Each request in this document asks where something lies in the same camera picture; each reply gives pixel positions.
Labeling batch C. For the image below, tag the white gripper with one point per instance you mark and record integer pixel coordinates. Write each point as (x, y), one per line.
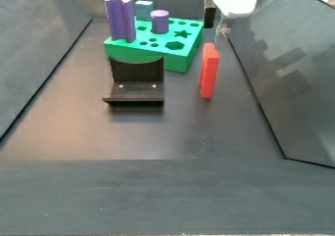
(233, 9)

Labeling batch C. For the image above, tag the red square-circle block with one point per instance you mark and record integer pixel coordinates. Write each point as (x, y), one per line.
(210, 64)

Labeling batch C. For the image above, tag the green shape sorter board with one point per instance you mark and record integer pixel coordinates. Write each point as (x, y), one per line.
(175, 45)

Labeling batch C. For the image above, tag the blue-grey square block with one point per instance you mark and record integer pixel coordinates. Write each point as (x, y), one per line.
(143, 9)

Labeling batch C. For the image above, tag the purple cylinder peg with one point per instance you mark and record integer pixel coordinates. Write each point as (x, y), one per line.
(159, 17)

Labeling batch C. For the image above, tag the tall purple notched block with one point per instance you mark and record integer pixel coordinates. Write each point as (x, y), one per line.
(121, 16)

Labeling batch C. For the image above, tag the black curved holder stand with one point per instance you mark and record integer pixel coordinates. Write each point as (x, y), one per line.
(138, 82)

